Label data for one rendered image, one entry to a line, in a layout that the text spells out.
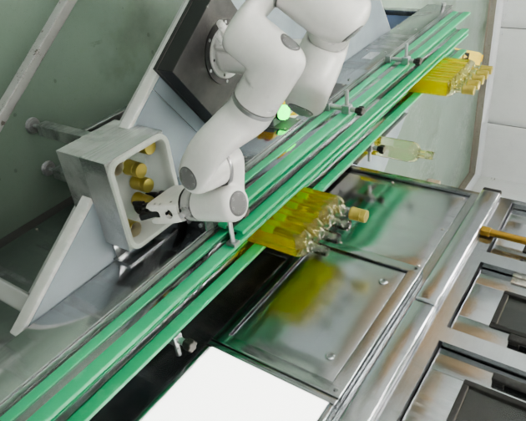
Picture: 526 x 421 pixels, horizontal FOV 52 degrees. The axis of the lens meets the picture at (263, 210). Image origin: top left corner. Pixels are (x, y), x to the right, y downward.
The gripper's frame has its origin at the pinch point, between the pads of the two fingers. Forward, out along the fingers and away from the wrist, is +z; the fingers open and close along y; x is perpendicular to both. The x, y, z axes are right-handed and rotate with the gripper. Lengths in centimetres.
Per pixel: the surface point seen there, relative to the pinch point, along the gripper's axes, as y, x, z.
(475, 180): 589, -301, 151
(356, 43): 119, 2, 5
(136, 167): -0.9, 9.4, -3.3
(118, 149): -3.5, 15.0, -4.0
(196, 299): -3.6, -23.9, -7.2
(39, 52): 23, 37, 53
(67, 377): -37.4, -16.5, -7.4
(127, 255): -6.9, -10.3, 6.3
